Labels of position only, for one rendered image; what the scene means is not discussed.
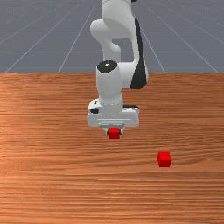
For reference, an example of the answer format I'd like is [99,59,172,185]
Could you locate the red cube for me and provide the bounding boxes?
[157,151,172,168]
[108,127,121,140]

